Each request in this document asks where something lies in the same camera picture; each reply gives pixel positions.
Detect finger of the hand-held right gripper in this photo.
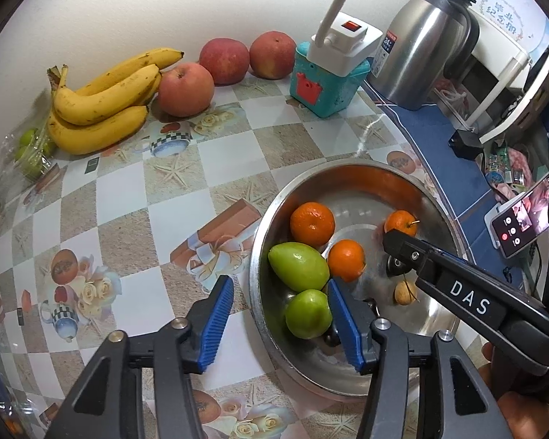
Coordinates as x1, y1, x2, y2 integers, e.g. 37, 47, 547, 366
382, 230, 444, 284

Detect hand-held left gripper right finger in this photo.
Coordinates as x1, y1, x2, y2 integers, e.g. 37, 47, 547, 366
327, 278, 515, 439

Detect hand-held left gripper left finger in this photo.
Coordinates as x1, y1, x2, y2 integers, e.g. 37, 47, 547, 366
43, 274, 235, 439

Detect dark purple plum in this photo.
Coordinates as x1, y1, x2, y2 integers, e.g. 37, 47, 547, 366
322, 324, 344, 347
386, 256, 410, 277

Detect orange tangerine with stem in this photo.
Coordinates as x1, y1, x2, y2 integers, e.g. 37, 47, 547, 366
384, 209, 419, 237

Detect small green jujube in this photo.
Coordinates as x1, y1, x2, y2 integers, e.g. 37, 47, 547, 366
285, 289, 334, 340

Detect tan longan with twig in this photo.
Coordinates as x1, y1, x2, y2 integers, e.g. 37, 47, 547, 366
394, 279, 420, 305

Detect stainless steel bowl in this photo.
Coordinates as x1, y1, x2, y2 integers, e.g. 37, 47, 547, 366
247, 159, 467, 403

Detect large green jujube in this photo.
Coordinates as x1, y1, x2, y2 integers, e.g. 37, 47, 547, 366
268, 242, 331, 293

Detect person's right hand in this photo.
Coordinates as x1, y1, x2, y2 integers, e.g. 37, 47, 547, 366
478, 342, 549, 439

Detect smartphone on stand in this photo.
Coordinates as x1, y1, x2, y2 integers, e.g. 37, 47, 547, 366
484, 178, 549, 259

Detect black power adapter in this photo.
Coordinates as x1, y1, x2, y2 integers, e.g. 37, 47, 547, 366
448, 128, 484, 162

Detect colourful snack packets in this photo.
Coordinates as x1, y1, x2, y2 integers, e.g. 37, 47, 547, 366
482, 144, 538, 202

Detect white plastic rack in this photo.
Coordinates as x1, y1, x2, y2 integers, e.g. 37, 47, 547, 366
439, 2, 549, 145

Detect stainless steel thermos jug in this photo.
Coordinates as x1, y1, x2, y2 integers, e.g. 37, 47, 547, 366
365, 0, 480, 111

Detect white switched power socket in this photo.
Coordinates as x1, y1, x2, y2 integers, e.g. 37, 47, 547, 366
306, 11, 384, 78

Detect yellow banana bunch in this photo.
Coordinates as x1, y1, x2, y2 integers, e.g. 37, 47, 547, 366
46, 47, 185, 155

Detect red apple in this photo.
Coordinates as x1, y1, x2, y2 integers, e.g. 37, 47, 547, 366
249, 30, 297, 80
198, 37, 250, 86
158, 63, 216, 118

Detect heap of green jujubes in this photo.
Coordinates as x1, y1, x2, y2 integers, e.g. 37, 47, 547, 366
14, 127, 58, 179

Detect white gooseneck lamp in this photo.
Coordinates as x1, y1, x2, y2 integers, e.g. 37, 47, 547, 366
313, 0, 389, 49

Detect white printed paper sign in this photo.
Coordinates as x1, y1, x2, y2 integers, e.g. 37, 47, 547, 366
478, 0, 549, 51

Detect clear plastic clamshell box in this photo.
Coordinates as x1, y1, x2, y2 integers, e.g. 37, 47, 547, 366
0, 123, 62, 202

